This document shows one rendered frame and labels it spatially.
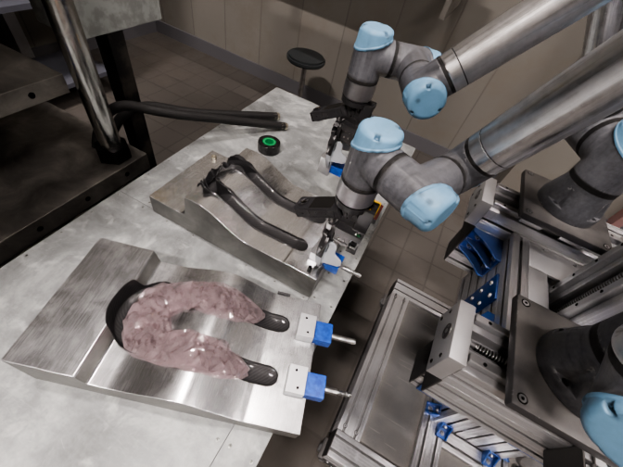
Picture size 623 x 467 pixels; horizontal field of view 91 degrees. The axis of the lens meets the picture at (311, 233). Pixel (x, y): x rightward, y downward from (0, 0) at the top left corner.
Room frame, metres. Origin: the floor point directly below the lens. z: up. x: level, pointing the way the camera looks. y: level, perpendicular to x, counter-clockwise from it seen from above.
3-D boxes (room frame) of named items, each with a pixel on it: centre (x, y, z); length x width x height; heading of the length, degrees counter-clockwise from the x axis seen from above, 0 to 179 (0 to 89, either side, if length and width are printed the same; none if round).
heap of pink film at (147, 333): (0.21, 0.17, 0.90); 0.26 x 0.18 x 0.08; 93
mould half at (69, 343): (0.21, 0.17, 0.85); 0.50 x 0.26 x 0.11; 93
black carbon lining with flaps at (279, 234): (0.56, 0.16, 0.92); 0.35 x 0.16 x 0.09; 76
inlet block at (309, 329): (0.28, -0.09, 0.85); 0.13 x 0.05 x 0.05; 93
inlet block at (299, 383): (0.17, -0.10, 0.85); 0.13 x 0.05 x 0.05; 93
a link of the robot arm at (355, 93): (0.77, -0.01, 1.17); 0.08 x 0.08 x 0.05
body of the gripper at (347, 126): (0.76, -0.02, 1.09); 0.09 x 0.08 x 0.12; 76
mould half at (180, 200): (0.57, 0.17, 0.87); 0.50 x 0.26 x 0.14; 76
